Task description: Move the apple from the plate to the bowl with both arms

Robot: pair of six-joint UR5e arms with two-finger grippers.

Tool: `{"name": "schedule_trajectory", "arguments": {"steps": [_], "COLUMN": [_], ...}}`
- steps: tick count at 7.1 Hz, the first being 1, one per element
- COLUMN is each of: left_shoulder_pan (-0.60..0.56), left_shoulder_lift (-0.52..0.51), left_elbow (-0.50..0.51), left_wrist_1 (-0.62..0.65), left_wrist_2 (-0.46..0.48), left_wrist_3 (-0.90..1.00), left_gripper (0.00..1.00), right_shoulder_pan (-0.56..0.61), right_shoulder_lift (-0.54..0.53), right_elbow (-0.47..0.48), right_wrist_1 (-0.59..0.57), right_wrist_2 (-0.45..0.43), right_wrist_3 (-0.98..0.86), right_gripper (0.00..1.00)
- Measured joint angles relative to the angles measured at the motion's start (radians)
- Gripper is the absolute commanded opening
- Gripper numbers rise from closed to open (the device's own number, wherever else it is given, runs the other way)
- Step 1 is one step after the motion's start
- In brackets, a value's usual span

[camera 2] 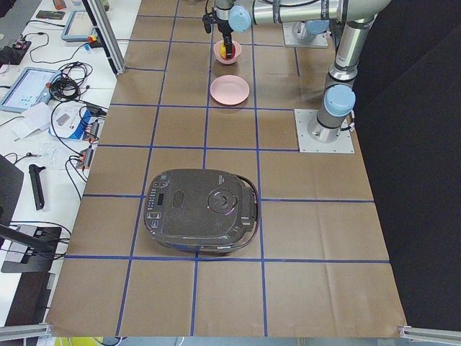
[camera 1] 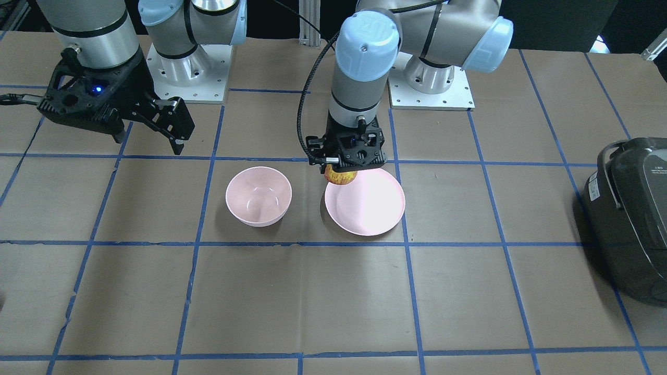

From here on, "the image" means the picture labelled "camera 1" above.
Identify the pink plate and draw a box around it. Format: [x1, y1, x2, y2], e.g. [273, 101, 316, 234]
[324, 168, 406, 236]

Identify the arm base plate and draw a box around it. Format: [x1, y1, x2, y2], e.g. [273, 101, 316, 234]
[388, 52, 476, 111]
[147, 45, 235, 104]

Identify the pink bowl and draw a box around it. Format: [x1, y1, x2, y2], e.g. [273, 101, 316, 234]
[225, 166, 292, 227]

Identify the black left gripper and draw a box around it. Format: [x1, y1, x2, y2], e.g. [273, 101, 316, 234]
[305, 117, 387, 173]

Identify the red yellow apple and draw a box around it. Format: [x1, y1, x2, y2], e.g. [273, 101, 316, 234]
[324, 164, 358, 185]

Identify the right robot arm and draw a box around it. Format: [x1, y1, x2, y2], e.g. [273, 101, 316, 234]
[36, 1, 248, 155]

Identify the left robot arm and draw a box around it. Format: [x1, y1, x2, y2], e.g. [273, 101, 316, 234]
[297, 1, 514, 173]

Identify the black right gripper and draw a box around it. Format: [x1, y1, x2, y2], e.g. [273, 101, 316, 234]
[36, 48, 195, 156]

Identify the dark grey rice cooker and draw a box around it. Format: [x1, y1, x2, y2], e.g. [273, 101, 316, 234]
[583, 137, 666, 308]

